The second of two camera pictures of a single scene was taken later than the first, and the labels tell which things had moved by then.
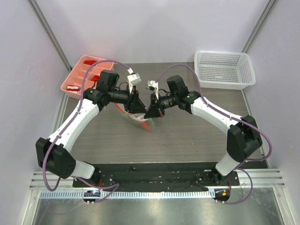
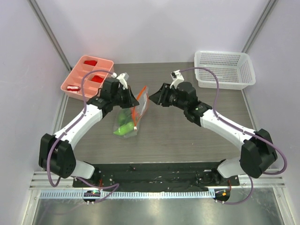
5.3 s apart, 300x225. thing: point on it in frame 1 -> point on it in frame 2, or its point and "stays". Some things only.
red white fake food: (72, 88) stays
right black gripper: (156, 105) -> (165, 95)
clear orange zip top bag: (138, 119) -> (127, 118)
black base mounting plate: (156, 177) stays
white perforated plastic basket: (222, 70) stays
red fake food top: (90, 62) stays
